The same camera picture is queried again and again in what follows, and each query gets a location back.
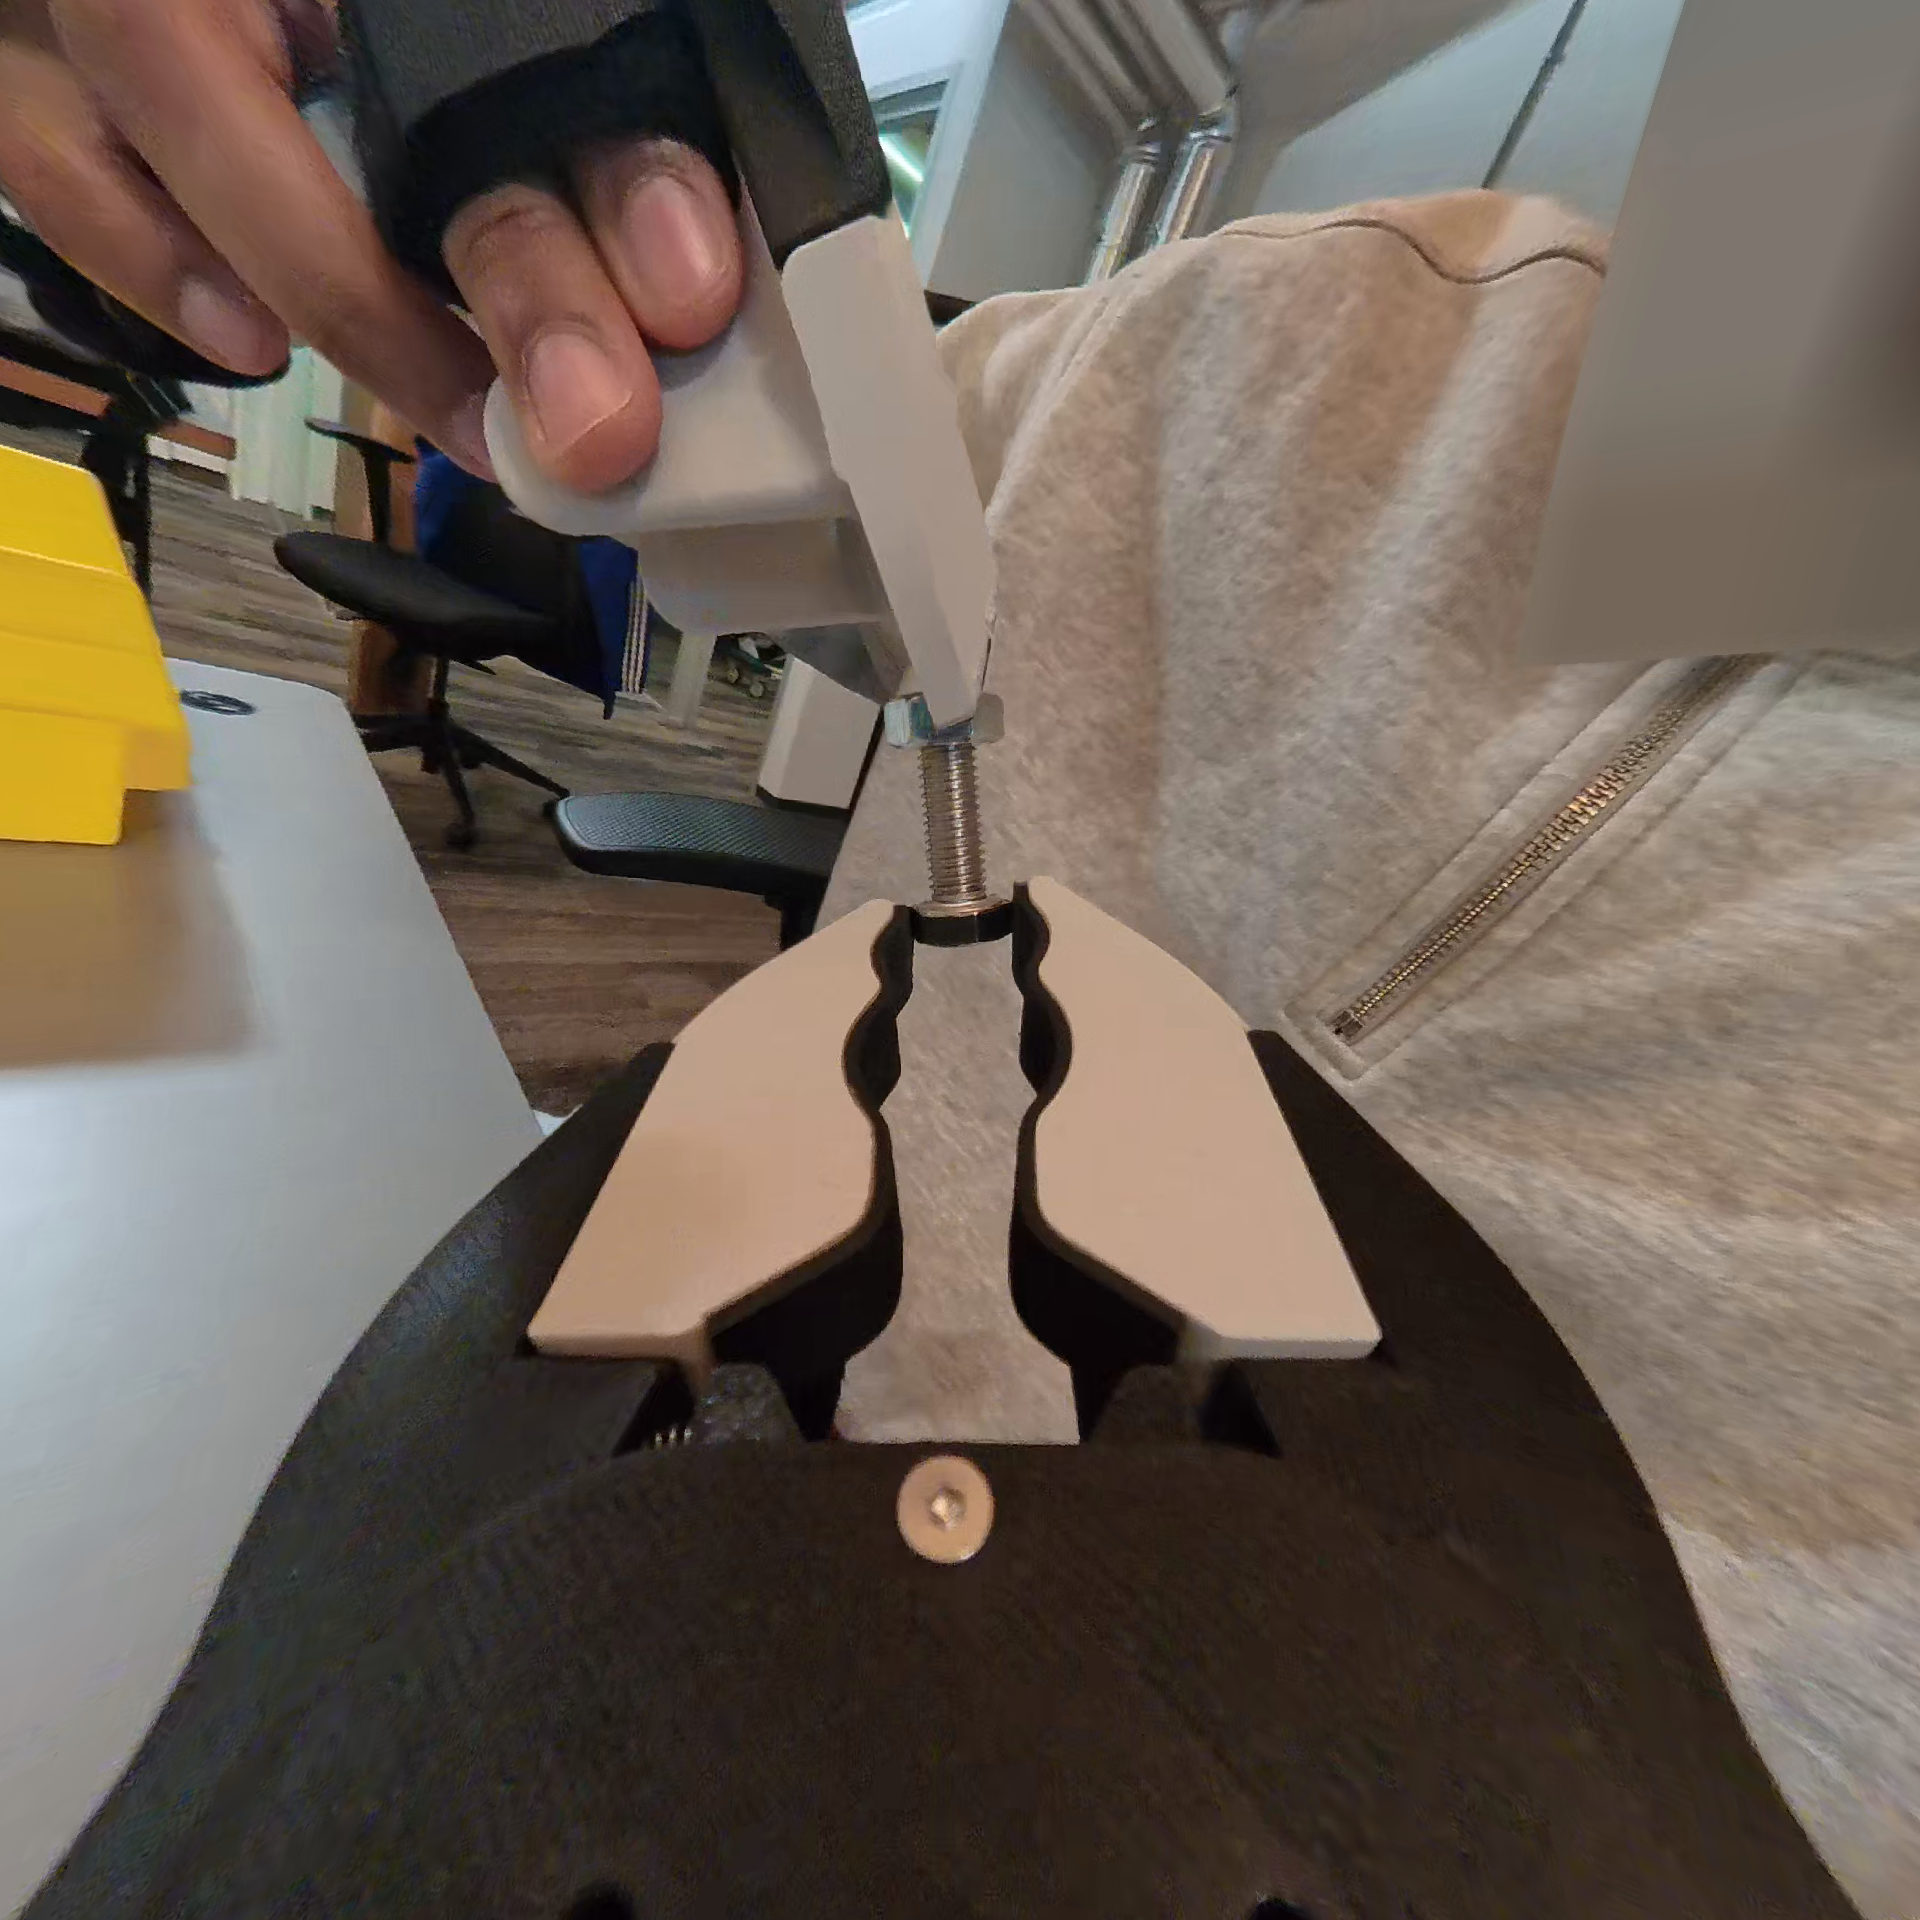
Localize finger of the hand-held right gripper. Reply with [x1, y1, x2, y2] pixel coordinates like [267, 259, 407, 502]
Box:
[779, 207, 1002, 731]

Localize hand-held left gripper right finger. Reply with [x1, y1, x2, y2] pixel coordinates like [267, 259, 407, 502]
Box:
[1013, 877, 1383, 1364]

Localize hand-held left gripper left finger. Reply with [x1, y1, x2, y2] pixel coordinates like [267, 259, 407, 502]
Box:
[528, 900, 914, 1359]

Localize steel bolt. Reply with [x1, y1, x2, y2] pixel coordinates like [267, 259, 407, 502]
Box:
[907, 702, 1004, 946]

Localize yellow plastic bin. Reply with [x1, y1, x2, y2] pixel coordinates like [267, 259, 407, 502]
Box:
[0, 440, 195, 846]

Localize person's right hand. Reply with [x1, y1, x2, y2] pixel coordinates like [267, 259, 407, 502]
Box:
[0, 0, 747, 501]

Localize black mesh office chair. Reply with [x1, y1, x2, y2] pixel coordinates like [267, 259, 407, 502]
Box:
[551, 790, 850, 950]

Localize blue jacket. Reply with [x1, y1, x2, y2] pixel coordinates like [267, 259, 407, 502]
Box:
[411, 450, 656, 716]

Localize silver duct pipes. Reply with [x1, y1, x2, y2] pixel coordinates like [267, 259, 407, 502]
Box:
[1078, 83, 1251, 287]

